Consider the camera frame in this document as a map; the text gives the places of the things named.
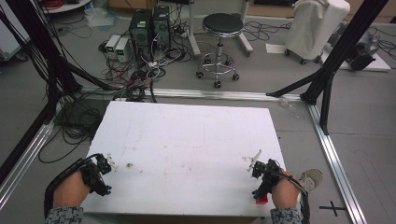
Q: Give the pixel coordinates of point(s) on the aluminium floor rail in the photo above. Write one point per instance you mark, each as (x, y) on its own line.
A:
(336, 165)
(218, 94)
(25, 155)

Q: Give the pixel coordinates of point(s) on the white sheet on floor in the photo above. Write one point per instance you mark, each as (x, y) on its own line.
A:
(275, 48)

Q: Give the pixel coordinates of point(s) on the person's left hand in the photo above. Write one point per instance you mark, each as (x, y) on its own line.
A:
(70, 191)

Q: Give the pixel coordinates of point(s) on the round white table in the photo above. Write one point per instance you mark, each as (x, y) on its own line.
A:
(65, 6)

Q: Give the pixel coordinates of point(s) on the person's right hand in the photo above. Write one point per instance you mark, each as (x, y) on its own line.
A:
(286, 193)

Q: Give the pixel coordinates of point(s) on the clear plastic bag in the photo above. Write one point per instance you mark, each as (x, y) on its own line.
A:
(99, 17)

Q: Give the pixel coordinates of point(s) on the white desk leg frame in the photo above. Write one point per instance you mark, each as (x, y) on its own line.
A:
(194, 37)

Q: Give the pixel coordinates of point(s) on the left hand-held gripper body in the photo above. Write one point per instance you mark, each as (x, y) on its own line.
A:
(95, 177)

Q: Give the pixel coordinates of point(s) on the white covered wheeled cart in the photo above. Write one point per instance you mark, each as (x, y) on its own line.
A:
(314, 28)

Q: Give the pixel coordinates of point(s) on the person's grey shoe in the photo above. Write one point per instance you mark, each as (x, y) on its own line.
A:
(313, 178)

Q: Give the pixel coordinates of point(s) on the white panel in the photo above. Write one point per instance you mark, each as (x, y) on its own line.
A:
(11, 39)

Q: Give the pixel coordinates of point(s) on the black round swivel stool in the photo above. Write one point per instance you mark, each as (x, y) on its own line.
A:
(222, 23)

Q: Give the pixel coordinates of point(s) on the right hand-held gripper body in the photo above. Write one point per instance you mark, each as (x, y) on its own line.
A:
(265, 174)

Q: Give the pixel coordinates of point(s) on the black device on white board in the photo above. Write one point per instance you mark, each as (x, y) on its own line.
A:
(362, 53)

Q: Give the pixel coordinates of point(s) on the white power supply unit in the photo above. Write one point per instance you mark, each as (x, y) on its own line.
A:
(112, 43)
(122, 49)

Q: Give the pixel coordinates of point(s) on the black computer tower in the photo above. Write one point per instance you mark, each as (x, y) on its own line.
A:
(161, 25)
(140, 28)

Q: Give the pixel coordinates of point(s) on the black metal frame post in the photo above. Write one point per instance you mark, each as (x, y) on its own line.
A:
(37, 40)
(348, 46)

